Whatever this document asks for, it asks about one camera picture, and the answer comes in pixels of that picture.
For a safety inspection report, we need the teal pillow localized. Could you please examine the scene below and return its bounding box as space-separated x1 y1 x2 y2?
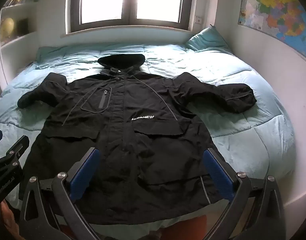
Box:
36 46 69 63
185 25 232 52

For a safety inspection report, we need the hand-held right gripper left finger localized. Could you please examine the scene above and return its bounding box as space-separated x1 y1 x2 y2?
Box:
19 147 101 240

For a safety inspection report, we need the black box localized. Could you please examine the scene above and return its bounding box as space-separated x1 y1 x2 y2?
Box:
17 18 29 37

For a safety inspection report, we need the person's orange clothing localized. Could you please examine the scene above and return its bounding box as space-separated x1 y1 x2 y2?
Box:
160 215 211 240

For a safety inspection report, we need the black hooded jacket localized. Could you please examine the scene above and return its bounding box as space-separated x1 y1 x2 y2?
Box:
17 54 257 227

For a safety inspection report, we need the yellow globe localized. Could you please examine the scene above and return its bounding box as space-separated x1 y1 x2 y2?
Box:
0 17 17 42

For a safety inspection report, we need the light blue quilt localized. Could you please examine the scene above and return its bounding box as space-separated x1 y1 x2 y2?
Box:
0 42 297 230

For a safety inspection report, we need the white bookshelf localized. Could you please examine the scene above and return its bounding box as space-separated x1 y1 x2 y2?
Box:
0 0 41 93

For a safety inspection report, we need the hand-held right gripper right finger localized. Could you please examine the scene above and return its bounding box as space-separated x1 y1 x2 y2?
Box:
203 148 286 240

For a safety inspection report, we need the colourful wall map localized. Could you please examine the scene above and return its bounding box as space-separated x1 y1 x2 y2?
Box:
238 0 306 63

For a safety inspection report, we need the dark framed window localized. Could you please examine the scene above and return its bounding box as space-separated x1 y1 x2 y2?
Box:
66 0 195 34

